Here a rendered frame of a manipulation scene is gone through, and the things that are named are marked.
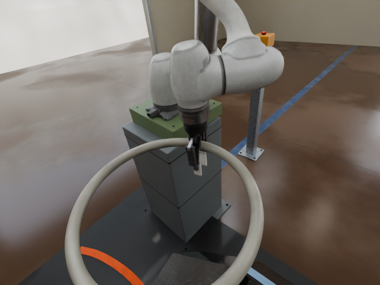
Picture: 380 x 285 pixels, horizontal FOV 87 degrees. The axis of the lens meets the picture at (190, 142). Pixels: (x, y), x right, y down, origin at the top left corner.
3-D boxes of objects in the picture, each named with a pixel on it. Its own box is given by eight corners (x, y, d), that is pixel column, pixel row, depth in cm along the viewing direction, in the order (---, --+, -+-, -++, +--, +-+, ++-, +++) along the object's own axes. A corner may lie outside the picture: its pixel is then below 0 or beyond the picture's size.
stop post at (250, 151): (264, 150, 207) (283, 31, 142) (255, 161, 195) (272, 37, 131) (246, 144, 218) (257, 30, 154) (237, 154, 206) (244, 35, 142)
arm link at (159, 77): (150, 94, 110) (143, 51, 96) (184, 90, 112) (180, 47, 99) (152, 108, 97) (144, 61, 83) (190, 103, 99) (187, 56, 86)
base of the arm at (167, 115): (138, 113, 106) (136, 103, 102) (169, 98, 118) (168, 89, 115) (160, 125, 95) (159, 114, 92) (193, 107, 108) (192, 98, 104)
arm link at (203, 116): (171, 107, 56) (175, 124, 60) (202, 112, 52) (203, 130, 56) (185, 91, 62) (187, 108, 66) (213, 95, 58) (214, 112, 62)
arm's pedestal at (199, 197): (142, 211, 161) (108, 127, 114) (186, 176, 188) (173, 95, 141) (186, 255, 131) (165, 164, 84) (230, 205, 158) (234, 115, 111)
